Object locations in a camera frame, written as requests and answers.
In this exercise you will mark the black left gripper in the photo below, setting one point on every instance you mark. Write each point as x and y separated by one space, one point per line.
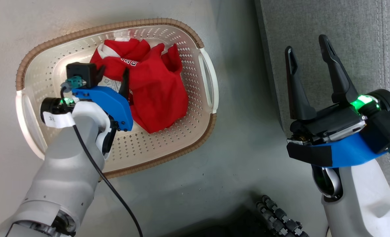
51 107

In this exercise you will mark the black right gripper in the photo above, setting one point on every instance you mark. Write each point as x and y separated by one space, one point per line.
333 123

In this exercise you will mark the red shirt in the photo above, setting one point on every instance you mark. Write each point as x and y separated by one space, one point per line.
158 92

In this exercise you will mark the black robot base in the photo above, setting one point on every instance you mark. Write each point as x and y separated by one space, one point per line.
227 225

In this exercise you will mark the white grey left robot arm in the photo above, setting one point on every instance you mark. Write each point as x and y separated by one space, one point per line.
66 177

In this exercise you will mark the grey fabric sofa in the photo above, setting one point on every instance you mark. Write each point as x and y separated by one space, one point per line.
346 26

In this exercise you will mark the white paper wrist label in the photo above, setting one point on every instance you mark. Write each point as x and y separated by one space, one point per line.
60 120

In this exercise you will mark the beige perforated laundry basket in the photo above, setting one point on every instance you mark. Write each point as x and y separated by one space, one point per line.
142 151

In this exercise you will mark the black roller wheel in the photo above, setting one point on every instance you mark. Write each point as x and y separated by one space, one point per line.
280 217

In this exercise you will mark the blue left camera mount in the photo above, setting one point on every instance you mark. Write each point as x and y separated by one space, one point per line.
112 105

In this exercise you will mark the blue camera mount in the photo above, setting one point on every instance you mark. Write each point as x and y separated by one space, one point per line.
112 105
349 153

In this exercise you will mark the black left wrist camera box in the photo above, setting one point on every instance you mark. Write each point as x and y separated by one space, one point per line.
81 72

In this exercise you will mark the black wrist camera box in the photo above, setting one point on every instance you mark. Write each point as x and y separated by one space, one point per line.
81 72
385 130

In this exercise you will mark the blue right camera mount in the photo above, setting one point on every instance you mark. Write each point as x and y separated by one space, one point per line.
349 153

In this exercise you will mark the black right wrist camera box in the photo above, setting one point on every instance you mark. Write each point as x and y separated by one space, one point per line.
385 130

